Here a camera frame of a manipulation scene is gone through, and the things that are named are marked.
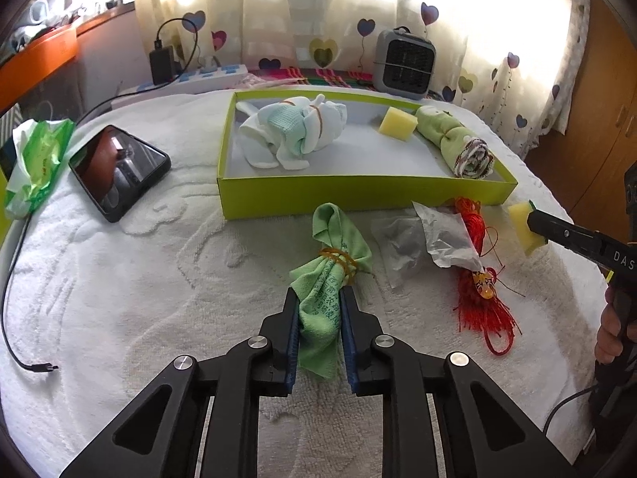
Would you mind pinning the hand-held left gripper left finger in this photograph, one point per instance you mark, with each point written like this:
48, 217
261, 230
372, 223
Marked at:
293, 338

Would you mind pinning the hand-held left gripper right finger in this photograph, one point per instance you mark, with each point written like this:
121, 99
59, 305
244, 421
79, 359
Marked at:
348, 338

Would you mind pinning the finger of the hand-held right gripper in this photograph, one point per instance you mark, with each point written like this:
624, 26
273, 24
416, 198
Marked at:
562, 231

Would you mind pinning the green microfibre cloth bundle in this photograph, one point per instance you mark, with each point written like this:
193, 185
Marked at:
323, 303

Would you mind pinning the yellow sponge with green scourer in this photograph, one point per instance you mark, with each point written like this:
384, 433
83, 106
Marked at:
520, 219

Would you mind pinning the white tissue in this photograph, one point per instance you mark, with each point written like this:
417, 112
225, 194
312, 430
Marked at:
448, 239

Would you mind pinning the red tassel knot ornament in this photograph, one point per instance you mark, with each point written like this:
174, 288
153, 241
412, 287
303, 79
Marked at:
470, 308

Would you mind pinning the green cardboard box tray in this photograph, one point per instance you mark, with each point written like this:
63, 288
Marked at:
298, 196

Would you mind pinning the green towel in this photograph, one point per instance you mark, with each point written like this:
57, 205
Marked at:
443, 134

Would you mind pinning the plain yellow sponge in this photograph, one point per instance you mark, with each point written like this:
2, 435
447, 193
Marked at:
397, 122

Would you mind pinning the white mint sock bundle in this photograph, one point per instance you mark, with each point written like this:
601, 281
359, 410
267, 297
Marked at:
286, 127

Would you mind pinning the person's right hand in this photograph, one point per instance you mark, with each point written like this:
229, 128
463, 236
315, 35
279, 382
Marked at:
609, 338

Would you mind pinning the brown wooden wardrobe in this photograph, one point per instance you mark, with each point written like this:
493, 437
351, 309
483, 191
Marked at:
597, 109

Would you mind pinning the grey fan heater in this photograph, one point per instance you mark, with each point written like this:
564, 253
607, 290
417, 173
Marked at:
403, 67

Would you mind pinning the black smartphone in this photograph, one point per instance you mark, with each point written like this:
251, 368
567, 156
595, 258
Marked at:
119, 174

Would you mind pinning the pink patterned plastic bag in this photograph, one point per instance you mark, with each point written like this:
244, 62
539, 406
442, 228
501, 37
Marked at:
268, 81

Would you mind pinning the colourful plaid blanket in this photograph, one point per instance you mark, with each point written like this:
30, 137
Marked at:
328, 78

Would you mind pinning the white blue power strip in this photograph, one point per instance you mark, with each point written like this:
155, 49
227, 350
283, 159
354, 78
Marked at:
209, 74

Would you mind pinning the black power adapter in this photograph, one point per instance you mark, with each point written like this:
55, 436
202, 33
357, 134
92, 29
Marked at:
161, 67

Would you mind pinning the green wet wipes packet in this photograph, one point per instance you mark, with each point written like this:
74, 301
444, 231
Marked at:
40, 164

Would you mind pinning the heart print curtain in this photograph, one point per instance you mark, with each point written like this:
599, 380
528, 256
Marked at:
348, 10

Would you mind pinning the orange shelf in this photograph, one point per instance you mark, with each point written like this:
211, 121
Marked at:
40, 55

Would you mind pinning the shelf clutter pile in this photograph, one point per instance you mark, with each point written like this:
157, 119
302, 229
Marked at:
40, 15

